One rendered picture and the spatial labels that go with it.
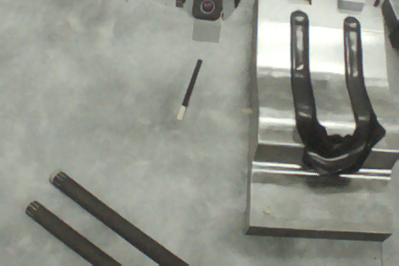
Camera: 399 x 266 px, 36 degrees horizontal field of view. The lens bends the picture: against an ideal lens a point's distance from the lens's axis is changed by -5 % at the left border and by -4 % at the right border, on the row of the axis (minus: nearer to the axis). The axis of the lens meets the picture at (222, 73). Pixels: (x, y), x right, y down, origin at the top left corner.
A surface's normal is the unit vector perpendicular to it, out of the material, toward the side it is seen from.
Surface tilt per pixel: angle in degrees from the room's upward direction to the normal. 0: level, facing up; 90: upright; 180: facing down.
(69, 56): 0
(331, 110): 21
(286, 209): 0
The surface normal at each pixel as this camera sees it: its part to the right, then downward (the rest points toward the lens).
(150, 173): 0.10, -0.49
